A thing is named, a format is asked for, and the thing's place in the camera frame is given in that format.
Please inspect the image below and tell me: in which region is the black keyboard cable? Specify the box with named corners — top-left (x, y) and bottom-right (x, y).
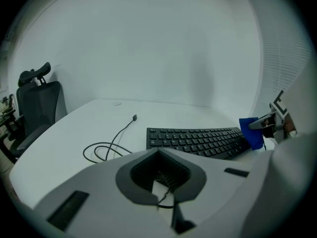
top-left (83, 113), bottom-right (175, 209)

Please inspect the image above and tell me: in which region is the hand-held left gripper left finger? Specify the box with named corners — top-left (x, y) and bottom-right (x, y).
top-left (33, 147), bottom-right (174, 238)

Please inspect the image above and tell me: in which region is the ribbed glass partition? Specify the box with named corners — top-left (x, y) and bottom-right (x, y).
top-left (245, 0), bottom-right (314, 116)

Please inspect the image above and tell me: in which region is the black office chair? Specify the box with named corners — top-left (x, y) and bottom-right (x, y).
top-left (0, 61), bottom-right (68, 163)

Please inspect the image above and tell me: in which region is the person's right hand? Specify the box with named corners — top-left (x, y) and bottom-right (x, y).
top-left (283, 114), bottom-right (297, 136)

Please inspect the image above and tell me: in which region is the blue cloth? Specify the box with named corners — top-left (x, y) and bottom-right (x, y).
top-left (239, 117), bottom-right (267, 151)

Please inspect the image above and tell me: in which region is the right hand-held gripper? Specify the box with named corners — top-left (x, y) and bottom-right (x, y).
top-left (248, 89), bottom-right (290, 145)

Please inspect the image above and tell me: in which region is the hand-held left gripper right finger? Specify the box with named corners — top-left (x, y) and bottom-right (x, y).
top-left (158, 147), bottom-right (257, 230)

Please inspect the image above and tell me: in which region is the black keyboard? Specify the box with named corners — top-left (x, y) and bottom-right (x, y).
top-left (146, 126), bottom-right (252, 160)

